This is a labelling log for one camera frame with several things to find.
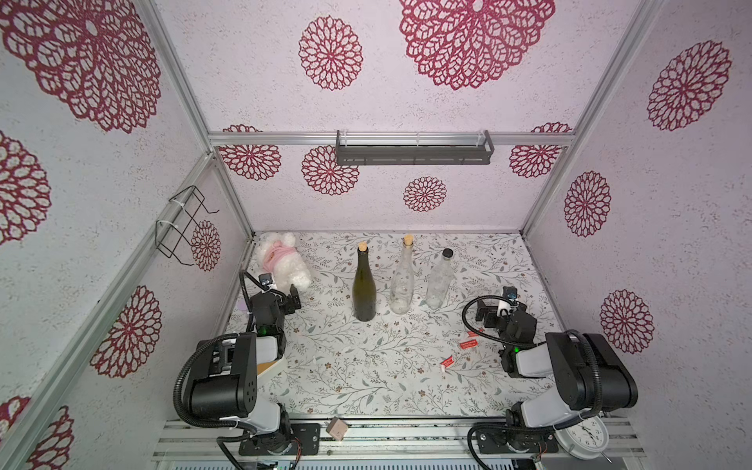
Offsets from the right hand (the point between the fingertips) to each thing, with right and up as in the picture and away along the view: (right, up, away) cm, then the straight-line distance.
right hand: (495, 294), depth 92 cm
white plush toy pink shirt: (-70, +11, +10) cm, 72 cm away
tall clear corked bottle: (-28, +3, +15) cm, 31 cm away
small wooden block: (-48, -32, -17) cm, 60 cm away
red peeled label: (-13, -8, -19) cm, 24 cm away
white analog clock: (+12, -32, -21) cm, 41 cm away
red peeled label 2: (-16, -20, -4) cm, 26 cm away
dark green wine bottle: (-41, +2, -5) cm, 41 cm away
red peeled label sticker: (-9, -15, -2) cm, 17 cm away
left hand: (-69, +1, +2) cm, 69 cm away
